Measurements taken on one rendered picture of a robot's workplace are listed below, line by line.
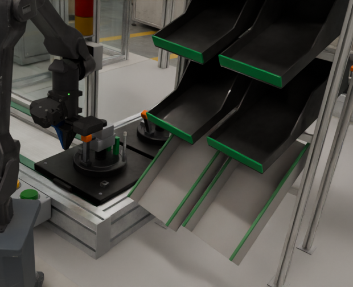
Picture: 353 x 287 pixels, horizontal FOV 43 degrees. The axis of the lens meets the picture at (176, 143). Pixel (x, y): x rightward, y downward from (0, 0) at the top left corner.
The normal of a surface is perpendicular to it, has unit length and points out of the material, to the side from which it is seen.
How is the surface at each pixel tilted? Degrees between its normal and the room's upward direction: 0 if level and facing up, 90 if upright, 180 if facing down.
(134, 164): 0
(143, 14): 90
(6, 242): 0
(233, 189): 45
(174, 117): 25
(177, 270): 0
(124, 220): 90
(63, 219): 90
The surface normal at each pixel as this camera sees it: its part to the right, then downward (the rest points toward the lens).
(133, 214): 0.80, 0.34
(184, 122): -0.21, -0.70
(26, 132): 0.10, -0.89
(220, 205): -0.43, -0.45
